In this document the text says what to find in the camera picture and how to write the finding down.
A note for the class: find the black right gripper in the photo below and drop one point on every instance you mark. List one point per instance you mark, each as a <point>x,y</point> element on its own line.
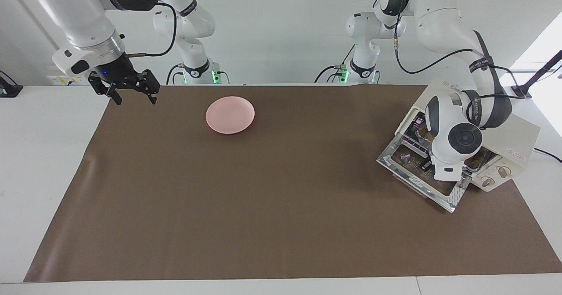
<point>118,73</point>

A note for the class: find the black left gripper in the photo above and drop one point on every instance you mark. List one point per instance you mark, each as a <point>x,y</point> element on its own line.
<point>426,166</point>

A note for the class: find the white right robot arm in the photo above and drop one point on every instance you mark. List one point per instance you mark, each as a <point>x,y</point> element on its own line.
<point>79,9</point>

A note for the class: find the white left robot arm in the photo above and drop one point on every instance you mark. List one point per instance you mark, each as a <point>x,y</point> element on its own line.
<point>439,18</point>

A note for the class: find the glass oven door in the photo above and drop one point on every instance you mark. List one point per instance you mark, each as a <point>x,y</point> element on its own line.
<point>410,168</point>

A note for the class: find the beige oven knob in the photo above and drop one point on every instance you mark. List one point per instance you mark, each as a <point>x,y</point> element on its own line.
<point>504,171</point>
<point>487,181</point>

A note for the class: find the white toaster oven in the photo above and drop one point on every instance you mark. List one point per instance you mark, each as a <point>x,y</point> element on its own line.
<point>518,137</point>

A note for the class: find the pink round plate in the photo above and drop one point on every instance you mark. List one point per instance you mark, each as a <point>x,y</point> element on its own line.
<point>230,115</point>

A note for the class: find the black pole stand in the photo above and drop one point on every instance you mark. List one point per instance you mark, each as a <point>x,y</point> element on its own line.
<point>538,75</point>

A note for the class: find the brown table mat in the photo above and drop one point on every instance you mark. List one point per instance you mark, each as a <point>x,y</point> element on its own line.
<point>263,198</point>

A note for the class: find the white wall socket strip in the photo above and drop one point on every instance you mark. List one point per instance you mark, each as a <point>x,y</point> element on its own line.
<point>59,80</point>

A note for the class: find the black bracket mount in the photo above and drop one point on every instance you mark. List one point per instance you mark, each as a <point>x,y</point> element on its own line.
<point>9,88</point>

